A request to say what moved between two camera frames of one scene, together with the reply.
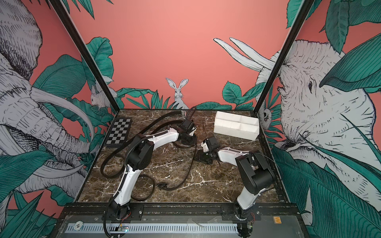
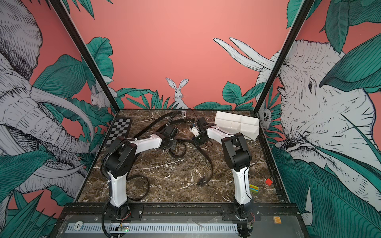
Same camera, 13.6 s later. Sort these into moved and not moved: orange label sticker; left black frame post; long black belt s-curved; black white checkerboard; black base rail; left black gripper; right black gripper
Moved: left black gripper; right black gripper; long black belt s-curved
Not moved: black base rail; orange label sticker; black white checkerboard; left black frame post
